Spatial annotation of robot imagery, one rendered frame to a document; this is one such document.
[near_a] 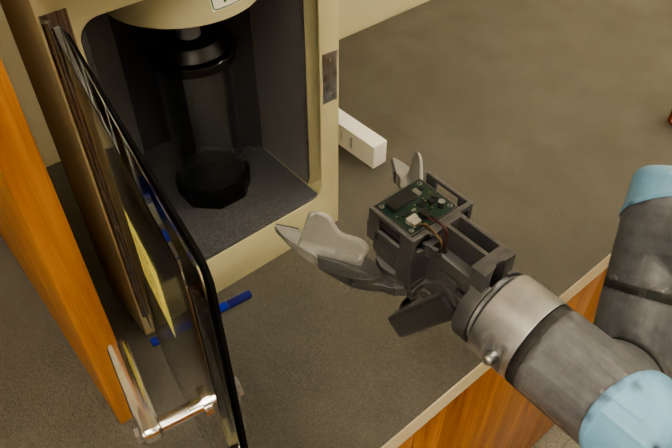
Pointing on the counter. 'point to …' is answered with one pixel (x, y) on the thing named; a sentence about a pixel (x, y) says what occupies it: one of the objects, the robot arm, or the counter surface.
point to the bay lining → (132, 41)
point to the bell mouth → (196, 2)
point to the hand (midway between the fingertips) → (336, 196)
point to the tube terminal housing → (88, 194)
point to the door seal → (192, 255)
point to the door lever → (141, 406)
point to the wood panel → (51, 249)
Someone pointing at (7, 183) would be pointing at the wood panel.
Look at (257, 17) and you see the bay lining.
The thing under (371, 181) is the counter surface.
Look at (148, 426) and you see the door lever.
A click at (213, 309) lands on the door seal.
